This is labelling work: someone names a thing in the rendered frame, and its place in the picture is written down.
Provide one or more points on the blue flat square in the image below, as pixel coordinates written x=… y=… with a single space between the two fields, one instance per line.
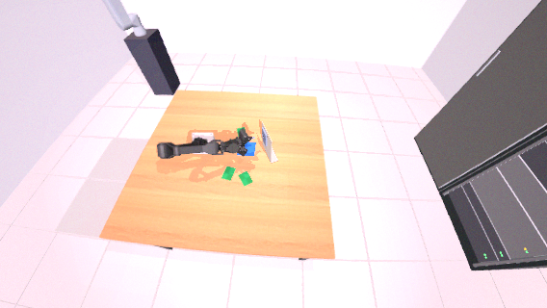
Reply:
x=250 y=146

